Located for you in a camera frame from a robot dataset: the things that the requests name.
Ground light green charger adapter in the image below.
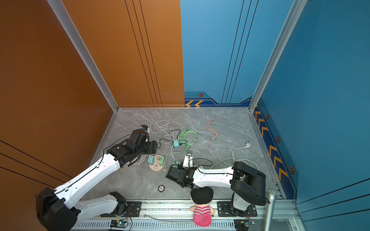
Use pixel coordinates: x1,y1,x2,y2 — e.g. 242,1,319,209
158,157,165,166

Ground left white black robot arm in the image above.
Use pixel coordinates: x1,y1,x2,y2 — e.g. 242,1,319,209
36,125,157,231

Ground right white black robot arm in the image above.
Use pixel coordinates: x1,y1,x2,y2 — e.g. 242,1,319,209
166,162,269,217

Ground small round black dial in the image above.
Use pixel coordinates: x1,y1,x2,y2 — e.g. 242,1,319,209
158,185,165,192

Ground plush doll black hat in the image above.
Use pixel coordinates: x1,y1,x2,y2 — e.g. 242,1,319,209
189,187,215,227

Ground right circuit board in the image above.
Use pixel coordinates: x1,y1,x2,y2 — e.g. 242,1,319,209
234,219,255,231

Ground left green circuit board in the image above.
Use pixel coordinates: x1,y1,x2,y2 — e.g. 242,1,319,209
109,219,130,230

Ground grey metal pole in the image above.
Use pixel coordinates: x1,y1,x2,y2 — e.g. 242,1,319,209
261,189,277,231

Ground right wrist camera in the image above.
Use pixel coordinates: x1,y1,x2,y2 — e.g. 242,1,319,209
182,150,193,168

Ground white usb cable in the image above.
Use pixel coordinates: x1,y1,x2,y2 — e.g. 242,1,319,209
127,114,180,167

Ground black usb cable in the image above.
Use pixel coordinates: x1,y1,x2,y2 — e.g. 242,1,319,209
157,129,188,145

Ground green usb cable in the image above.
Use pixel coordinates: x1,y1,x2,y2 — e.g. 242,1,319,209
164,126,200,167

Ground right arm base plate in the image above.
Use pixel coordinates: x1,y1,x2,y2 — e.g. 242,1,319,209
217,201,258,217

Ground pink multi-head cable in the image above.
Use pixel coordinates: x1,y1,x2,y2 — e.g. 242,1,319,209
204,117,220,165

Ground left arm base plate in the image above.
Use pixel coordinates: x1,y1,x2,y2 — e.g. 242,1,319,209
100,201,142,218

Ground white power strip cord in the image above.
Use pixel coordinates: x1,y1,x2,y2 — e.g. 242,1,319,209
208,141,259,171

